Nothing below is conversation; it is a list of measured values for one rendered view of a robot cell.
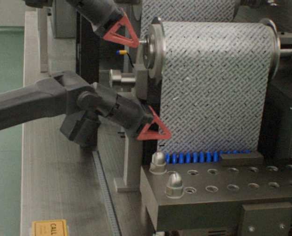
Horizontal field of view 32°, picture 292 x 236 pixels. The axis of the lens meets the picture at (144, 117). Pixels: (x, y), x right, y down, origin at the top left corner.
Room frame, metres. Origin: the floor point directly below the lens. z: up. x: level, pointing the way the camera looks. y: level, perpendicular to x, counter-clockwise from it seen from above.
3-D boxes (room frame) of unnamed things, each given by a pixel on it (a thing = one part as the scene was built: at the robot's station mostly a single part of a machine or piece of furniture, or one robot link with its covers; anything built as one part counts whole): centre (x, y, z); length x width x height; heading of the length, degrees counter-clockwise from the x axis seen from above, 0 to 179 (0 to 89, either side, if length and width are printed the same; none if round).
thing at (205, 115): (1.05, -0.15, 1.11); 0.23 x 0.01 x 0.18; 103
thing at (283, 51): (1.15, -0.30, 1.25); 0.07 x 0.04 x 0.04; 103
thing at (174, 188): (0.87, -0.07, 1.05); 0.04 x 0.04 x 0.04
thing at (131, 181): (1.11, 0.03, 1.05); 0.06 x 0.05 x 0.31; 103
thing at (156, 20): (1.09, -0.02, 1.25); 0.15 x 0.01 x 0.15; 13
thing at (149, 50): (1.08, 0.00, 1.25); 0.07 x 0.02 x 0.07; 13
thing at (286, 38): (1.15, -0.30, 1.28); 0.06 x 0.05 x 0.02; 103
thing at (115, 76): (1.10, 0.07, 1.18); 0.04 x 0.02 x 0.04; 13
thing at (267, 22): (1.14, -0.26, 1.25); 0.15 x 0.01 x 0.15; 13
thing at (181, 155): (1.03, -0.15, 1.03); 0.21 x 0.04 x 0.03; 103
